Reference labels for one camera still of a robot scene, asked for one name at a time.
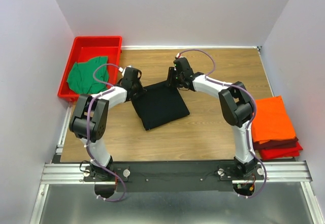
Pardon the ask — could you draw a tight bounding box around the black t shirt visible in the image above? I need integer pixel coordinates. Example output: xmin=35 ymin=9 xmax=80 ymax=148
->
xmin=132 ymin=81 xmax=190 ymax=131

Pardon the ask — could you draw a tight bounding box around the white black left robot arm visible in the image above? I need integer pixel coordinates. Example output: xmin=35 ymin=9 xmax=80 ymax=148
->
xmin=69 ymin=66 xmax=146 ymax=182

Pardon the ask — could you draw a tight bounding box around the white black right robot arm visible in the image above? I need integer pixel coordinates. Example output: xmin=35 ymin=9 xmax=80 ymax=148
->
xmin=167 ymin=56 xmax=257 ymax=179

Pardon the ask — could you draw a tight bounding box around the green crumpled t shirt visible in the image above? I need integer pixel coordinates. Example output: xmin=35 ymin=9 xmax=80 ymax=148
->
xmin=67 ymin=56 xmax=108 ymax=94

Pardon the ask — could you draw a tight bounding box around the red plastic bin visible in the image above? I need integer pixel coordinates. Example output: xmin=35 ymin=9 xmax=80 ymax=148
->
xmin=57 ymin=36 xmax=122 ymax=102

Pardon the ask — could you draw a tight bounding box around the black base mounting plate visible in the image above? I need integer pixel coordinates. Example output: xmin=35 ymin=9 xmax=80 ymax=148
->
xmin=79 ymin=161 xmax=260 ymax=196

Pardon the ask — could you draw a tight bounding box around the orange folded t shirt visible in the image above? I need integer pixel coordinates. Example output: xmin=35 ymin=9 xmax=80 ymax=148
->
xmin=251 ymin=96 xmax=296 ymax=144

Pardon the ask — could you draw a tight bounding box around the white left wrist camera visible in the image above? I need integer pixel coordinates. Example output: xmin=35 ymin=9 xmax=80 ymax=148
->
xmin=118 ymin=66 xmax=132 ymax=77

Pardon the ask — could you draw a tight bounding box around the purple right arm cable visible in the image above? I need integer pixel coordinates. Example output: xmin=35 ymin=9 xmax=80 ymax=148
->
xmin=175 ymin=49 xmax=269 ymax=199

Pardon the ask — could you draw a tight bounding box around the aluminium frame rail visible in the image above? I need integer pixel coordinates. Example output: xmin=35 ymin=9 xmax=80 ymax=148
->
xmin=41 ymin=162 xmax=312 ymax=184

